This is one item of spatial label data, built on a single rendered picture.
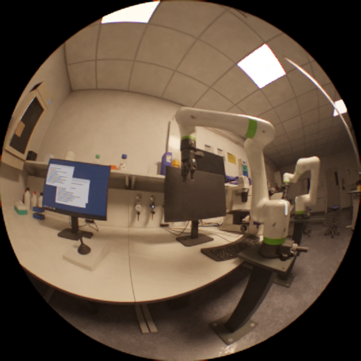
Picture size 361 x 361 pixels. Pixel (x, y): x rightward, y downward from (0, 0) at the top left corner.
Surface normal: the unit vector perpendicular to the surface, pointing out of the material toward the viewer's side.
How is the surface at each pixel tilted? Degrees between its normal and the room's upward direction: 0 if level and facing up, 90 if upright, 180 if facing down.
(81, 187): 86
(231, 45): 180
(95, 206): 86
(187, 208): 86
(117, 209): 90
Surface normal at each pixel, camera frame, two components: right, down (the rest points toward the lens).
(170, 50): -0.03, 0.98
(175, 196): 0.44, -0.22
